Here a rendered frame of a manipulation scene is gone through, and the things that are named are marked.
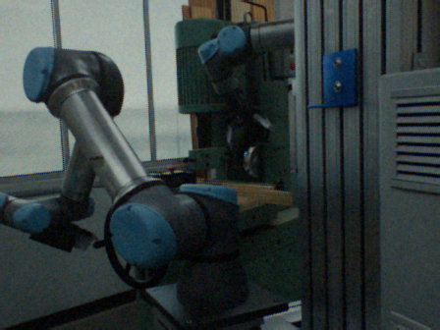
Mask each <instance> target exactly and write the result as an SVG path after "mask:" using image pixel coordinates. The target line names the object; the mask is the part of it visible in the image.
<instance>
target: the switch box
mask: <svg viewBox="0 0 440 330"><path fill-rule="evenodd" d="M293 49H294V53H293V54H291V51H290V49H282V50H278V51H271V68H272V77H273V78H277V79H291V78H295V77H296V70H292V69H291V63H292V62H295V63H296V48H293ZM290 55H294V58H291V57H290ZM290 71H295V73H294V74H291V73H290Z"/></svg>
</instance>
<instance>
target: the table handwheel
mask: <svg viewBox="0 0 440 330"><path fill-rule="evenodd" d="M112 206H113V205H111V208H112ZM111 208H109V211H108V212H107V214H106V219H105V221H104V239H109V240H110V241H111V244H109V245H107V246H105V248H106V254H107V256H108V259H109V261H110V263H111V266H112V267H113V269H114V270H115V273H117V275H118V276H119V277H120V279H121V280H122V281H123V282H125V283H126V284H127V285H129V286H131V287H132V288H134V289H138V290H146V289H152V288H153V287H155V286H157V284H159V283H160V282H161V281H162V279H163V278H164V275H165V274H166V270H167V269H168V266H169V263H166V264H165V265H163V266H158V267H157V270H156V272H155V274H154V275H153V276H152V277H151V278H150V279H147V280H143V281H142V280H139V279H136V278H134V277H132V276H131V275H129V273H130V270H131V264H129V263H128V262H127V266H126V268H125V269H124V267H123V266H122V264H121V263H120V260H119V259H118V256H117V254H116V252H115V248H114V246H113V242H112V240H111V237H113V235H112V233H110V221H111V217H112V215H111Z"/></svg>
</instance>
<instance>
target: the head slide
mask: <svg viewBox="0 0 440 330"><path fill-rule="evenodd" d="M233 70H234V72H235V75H238V77H237V79H238V82H239V84H240V87H241V88H242V91H243V93H244V96H245V97H246V98H247V86H246V65H245V63H243V64H242V65H239V66H238V67H235V68H233ZM225 118H226V112H224V113H213V114H212V117H211V126H212V132H213V135H212V137H211V146H212V147H227V149H228V153H229V157H230V159H228V161H229V162H228V163H229V167H238V166H242V165H244V160H243V161H238V158H243V157H244V154H245V152H246V149H247V148H248V129H247V126H242V127H240V128H237V129H236V131H235V133H234V139H233V150H231V148H230V147H229V144H228V142H227V139H226V130H225V128H224V121H225Z"/></svg>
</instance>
